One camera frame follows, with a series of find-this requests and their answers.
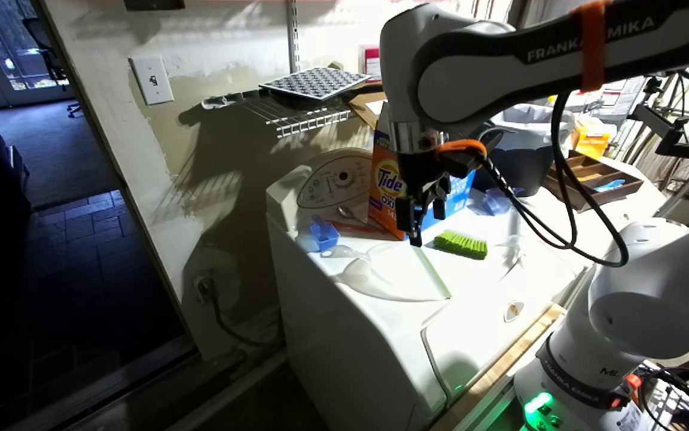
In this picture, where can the green bristle hand brush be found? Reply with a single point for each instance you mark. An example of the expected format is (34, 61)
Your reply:
(460, 245)

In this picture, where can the orange blue Tide detergent box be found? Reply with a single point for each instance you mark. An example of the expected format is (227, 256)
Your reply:
(384, 192)

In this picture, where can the robot base electronics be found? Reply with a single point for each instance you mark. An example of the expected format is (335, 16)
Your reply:
(667, 397)

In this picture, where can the green lit device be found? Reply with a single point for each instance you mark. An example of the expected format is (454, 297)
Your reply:
(539, 413)

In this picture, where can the trash bin with white bag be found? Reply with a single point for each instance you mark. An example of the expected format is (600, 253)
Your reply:
(520, 158)

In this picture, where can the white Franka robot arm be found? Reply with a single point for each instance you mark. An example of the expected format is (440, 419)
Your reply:
(664, 287)

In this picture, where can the yellow packet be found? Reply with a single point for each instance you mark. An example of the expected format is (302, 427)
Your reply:
(593, 140)

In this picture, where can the pink white carton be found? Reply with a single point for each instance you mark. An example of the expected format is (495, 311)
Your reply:
(371, 63)

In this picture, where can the white light switch plate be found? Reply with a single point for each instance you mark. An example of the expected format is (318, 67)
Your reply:
(151, 79)

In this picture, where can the black camera stand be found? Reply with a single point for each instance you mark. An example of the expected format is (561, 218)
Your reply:
(680, 143)

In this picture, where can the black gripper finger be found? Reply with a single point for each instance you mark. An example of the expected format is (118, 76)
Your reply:
(440, 203)
(414, 225)

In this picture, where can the white washing machine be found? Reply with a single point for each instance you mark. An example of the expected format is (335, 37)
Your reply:
(377, 359)

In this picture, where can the blue plastic lid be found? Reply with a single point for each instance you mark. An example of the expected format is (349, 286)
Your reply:
(322, 234)

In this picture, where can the brown wooden tray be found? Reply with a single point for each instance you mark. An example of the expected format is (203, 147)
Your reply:
(591, 179)

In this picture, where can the distant glass door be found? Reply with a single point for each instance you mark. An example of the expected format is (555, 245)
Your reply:
(9, 48)

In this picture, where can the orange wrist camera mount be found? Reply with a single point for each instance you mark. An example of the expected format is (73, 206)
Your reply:
(462, 147)

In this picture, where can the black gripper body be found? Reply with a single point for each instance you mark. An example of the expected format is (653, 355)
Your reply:
(428, 171)

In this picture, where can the white shelf rail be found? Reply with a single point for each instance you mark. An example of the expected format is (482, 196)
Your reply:
(289, 31)

